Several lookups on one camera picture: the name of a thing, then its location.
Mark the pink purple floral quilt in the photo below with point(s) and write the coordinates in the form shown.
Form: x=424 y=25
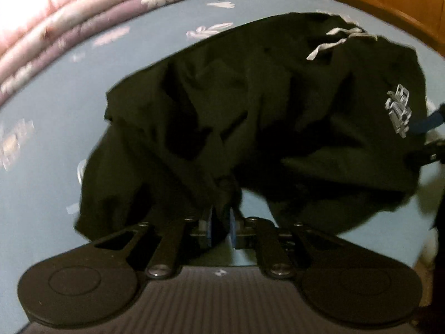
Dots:
x=52 y=24

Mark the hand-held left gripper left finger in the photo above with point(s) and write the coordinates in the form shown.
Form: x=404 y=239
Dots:
x=209 y=228

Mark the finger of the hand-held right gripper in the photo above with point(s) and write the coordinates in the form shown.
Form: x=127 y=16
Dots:
x=429 y=121
x=426 y=156

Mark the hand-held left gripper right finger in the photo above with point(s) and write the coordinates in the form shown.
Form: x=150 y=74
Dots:
x=233 y=231

